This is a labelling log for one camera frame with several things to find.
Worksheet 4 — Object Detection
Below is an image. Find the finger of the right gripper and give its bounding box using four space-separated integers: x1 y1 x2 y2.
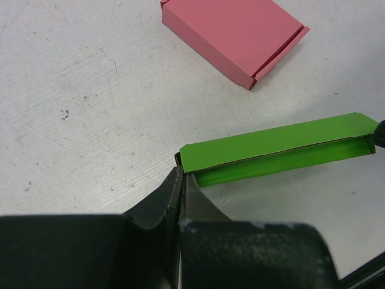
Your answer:
370 120 385 149

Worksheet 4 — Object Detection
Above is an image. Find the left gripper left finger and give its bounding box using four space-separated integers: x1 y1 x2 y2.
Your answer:
1 167 183 288

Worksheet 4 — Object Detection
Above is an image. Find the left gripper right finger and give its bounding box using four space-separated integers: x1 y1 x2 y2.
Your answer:
179 174 341 288

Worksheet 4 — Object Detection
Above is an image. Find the green paper box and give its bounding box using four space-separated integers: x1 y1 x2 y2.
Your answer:
175 113 379 187

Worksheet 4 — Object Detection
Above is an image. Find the pink paper box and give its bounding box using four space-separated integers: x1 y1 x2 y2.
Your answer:
160 0 310 90

